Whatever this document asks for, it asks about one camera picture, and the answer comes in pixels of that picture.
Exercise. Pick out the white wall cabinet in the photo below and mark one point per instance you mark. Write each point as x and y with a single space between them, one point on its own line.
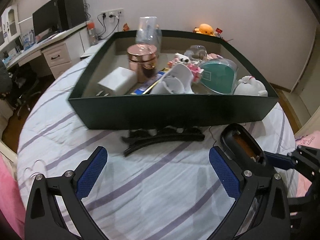
10 29

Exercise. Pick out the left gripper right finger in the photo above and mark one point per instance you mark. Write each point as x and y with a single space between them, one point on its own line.
260 210

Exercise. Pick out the orange octopus plush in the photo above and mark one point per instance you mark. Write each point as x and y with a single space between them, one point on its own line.
204 29

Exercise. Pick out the black office chair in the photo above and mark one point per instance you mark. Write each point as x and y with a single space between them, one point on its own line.
18 86

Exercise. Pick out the orange capped bottle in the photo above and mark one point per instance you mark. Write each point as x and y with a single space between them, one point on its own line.
93 38

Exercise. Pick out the black hair clip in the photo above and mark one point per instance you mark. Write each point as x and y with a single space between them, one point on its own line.
141 138

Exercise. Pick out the black storage tray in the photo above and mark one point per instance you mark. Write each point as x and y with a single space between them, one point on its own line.
174 100

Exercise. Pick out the pink round patterned box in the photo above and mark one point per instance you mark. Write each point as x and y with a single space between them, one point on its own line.
212 56

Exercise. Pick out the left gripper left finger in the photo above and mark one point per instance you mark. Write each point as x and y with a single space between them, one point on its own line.
44 219

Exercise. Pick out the clear glass ornament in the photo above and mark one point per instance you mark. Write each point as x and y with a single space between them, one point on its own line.
196 53

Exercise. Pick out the white desk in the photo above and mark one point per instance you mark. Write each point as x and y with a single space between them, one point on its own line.
56 54

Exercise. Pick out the teal heart-shaped box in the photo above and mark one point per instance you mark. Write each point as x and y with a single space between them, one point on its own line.
219 75

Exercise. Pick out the black computer tower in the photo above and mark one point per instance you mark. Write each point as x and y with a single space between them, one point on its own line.
71 13

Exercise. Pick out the white square box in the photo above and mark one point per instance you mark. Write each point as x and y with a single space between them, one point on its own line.
119 81

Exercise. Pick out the pink blanket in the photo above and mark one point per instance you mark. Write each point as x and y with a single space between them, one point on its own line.
11 203

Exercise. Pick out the wall power strip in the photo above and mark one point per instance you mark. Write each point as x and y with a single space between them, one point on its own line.
113 13

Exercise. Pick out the white low side cabinet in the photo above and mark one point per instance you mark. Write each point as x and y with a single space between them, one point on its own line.
92 50

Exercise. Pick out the clear plastic box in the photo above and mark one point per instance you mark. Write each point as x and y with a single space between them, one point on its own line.
149 32

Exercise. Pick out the pink building block toy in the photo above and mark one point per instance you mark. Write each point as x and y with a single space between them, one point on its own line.
194 67

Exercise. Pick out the rose gold canister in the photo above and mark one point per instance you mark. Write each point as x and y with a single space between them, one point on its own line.
142 59

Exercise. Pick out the black computer monitor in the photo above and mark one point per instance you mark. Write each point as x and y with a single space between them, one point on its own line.
46 18

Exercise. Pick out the white round figurine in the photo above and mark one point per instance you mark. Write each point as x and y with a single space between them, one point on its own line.
249 85

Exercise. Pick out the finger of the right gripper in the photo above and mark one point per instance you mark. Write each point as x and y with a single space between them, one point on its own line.
280 161

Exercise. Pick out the blue yellow harmonica box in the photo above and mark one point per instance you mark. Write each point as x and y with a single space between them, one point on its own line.
147 86

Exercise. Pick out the round striped bed cover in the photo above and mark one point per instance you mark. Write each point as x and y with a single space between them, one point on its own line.
164 191

